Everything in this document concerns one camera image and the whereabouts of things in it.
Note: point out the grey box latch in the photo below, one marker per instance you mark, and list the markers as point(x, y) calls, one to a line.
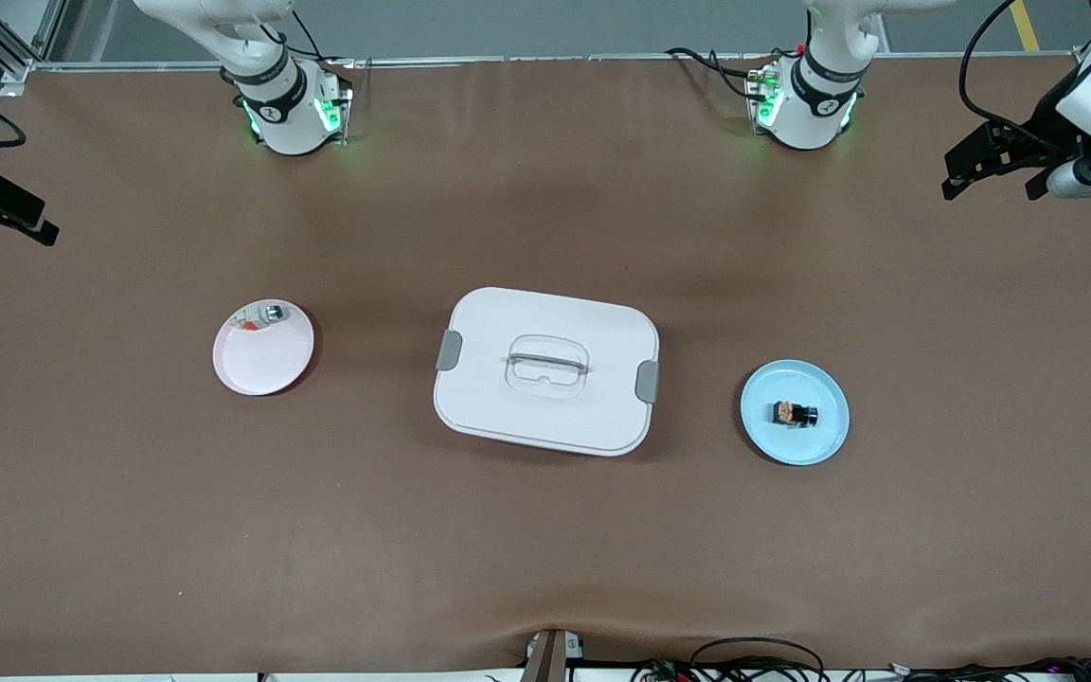
point(647, 382)
point(449, 350)

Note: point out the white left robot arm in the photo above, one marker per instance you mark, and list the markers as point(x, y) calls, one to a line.
point(815, 104)

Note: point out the pink round plate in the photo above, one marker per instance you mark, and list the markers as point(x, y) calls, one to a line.
point(261, 365)

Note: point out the brown table mat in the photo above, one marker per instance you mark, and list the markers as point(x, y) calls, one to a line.
point(545, 530)

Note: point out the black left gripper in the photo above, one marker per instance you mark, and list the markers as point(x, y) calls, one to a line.
point(1044, 128)

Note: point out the metal table edge bracket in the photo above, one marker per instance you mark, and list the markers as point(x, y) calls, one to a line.
point(550, 658)

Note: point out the white lidded storage box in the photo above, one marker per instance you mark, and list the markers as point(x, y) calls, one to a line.
point(593, 322)

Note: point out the light blue round plate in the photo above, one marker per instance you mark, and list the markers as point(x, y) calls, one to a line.
point(792, 447)

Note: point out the black and orange switch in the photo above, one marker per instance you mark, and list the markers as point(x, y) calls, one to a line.
point(795, 413)

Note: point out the aluminium frame post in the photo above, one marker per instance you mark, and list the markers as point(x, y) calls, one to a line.
point(10, 68)

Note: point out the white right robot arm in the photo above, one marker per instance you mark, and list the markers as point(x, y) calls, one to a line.
point(285, 114)

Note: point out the small white green toy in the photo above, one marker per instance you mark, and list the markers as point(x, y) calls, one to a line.
point(257, 317)

